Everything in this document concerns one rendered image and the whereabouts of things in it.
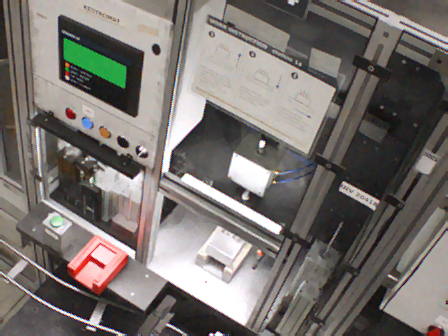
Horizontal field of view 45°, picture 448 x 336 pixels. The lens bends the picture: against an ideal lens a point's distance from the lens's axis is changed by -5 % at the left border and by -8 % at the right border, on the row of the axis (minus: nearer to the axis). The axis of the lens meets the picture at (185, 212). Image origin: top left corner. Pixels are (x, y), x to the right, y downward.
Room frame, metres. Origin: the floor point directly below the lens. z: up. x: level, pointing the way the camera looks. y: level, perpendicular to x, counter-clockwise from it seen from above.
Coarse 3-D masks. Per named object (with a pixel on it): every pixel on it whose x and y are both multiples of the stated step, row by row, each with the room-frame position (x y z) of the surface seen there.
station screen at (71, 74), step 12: (60, 36) 1.11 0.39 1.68; (72, 36) 1.10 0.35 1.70; (84, 48) 1.08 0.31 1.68; (96, 48) 1.07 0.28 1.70; (120, 60) 1.04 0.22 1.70; (72, 72) 1.09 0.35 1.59; (84, 72) 1.08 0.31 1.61; (84, 84) 1.08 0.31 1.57; (96, 84) 1.06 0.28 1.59; (108, 84) 1.05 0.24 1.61; (108, 96) 1.05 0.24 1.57; (120, 96) 1.04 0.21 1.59; (120, 108) 1.03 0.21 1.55
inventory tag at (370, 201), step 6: (342, 186) 0.85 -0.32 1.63; (348, 186) 0.85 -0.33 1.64; (348, 192) 0.84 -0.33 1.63; (354, 192) 0.84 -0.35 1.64; (360, 192) 0.84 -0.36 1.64; (354, 198) 0.84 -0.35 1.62; (360, 198) 0.83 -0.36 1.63; (366, 198) 0.83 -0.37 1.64; (372, 198) 0.82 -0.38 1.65; (366, 204) 0.83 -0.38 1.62; (372, 204) 0.82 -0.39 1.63
